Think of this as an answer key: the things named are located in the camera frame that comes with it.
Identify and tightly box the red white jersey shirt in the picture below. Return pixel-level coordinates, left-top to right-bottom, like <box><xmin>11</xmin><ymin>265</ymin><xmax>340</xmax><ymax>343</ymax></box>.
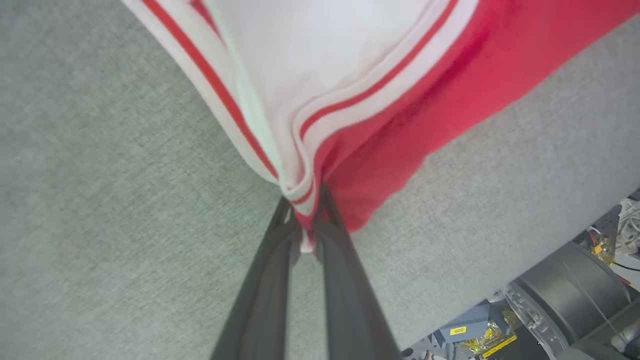
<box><xmin>120</xmin><ymin>0</ymin><xmax>640</xmax><ymax>253</ymax></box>

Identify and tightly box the grey box yellow label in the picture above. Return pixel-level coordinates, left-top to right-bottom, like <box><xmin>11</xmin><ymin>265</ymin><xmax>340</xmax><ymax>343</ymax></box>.
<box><xmin>432</xmin><ymin>302</ymin><xmax>506</xmax><ymax>346</ymax></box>

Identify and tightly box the grey robot torso base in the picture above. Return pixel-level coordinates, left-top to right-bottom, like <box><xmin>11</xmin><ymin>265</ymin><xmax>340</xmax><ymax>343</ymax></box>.
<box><xmin>400</xmin><ymin>187</ymin><xmax>640</xmax><ymax>360</ymax></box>

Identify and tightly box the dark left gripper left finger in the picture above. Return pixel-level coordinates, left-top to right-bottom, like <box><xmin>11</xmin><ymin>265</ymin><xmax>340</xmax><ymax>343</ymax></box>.
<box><xmin>210</xmin><ymin>196</ymin><xmax>302</xmax><ymax>360</ymax></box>

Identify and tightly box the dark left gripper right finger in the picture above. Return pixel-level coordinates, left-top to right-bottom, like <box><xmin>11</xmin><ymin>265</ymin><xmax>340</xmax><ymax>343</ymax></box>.
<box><xmin>312</xmin><ymin>184</ymin><xmax>401</xmax><ymax>360</ymax></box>

